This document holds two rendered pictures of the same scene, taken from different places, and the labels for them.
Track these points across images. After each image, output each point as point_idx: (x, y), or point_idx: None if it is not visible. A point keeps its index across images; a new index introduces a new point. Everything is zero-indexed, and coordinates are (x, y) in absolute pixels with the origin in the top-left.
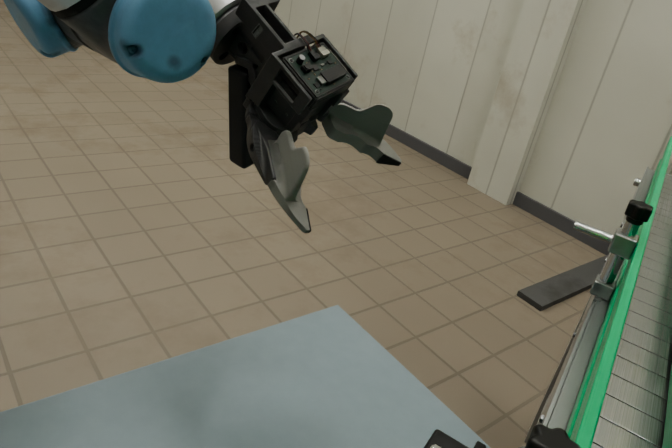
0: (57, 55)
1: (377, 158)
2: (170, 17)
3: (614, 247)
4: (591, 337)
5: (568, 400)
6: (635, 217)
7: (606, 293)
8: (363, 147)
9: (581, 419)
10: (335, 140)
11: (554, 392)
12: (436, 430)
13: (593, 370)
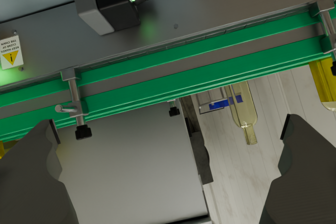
0: None
1: (287, 125)
2: None
3: (328, 41)
4: (254, 21)
5: (185, 39)
6: (332, 68)
7: (311, 11)
8: (280, 156)
9: (129, 101)
10: (269, 189)
11: (198, 22)
12: (126, 1)
13: (176, 77)
